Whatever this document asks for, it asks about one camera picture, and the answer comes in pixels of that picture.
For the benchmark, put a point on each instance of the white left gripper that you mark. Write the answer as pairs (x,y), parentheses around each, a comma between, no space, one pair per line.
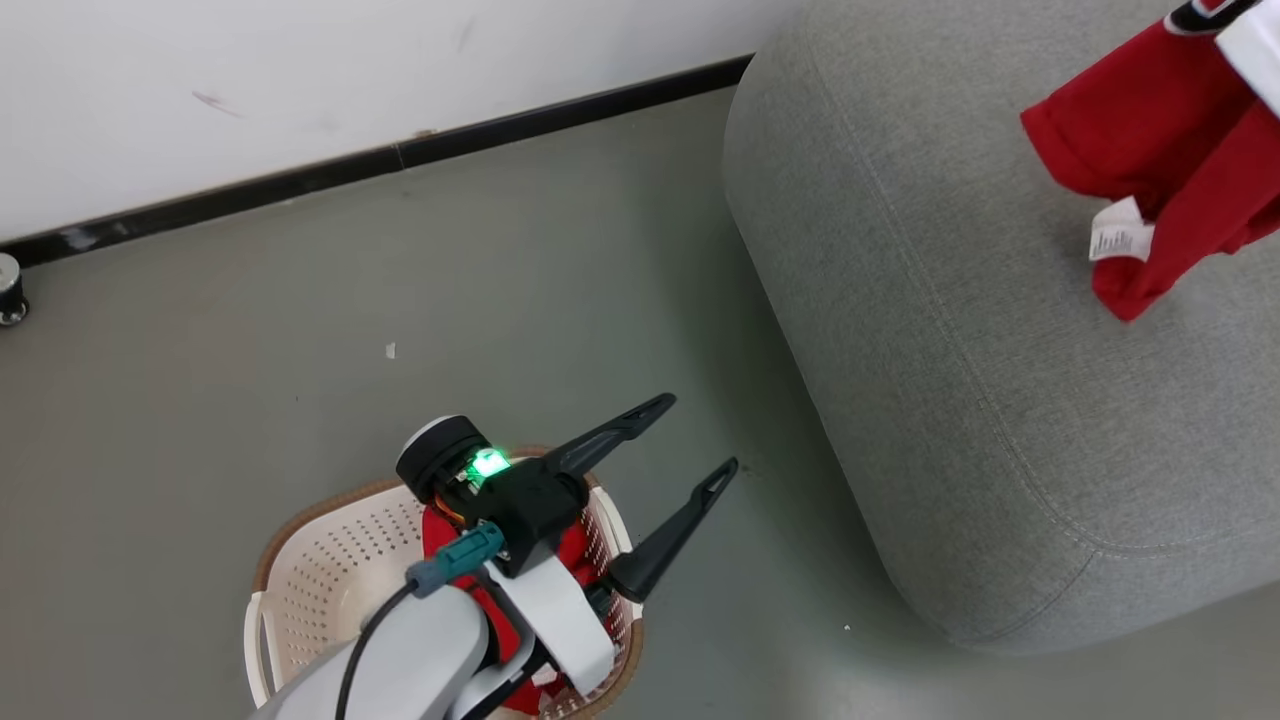
(560,620)

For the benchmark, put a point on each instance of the red garment white stripe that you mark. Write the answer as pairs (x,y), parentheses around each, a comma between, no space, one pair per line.
(580,560)

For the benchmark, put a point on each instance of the red jersey black white print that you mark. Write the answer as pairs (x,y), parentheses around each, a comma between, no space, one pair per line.
(1150,120)

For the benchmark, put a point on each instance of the grey fabric sofa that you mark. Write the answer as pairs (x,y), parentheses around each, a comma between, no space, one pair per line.
(950,350)

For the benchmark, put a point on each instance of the cream perforated laundry basket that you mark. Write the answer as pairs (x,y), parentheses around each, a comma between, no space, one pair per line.
(330,570)

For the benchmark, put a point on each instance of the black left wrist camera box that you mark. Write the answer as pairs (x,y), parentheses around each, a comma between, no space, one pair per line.
(530,510)

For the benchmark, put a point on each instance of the black wall baseboard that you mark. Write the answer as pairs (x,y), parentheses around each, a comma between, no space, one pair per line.
(350,165)

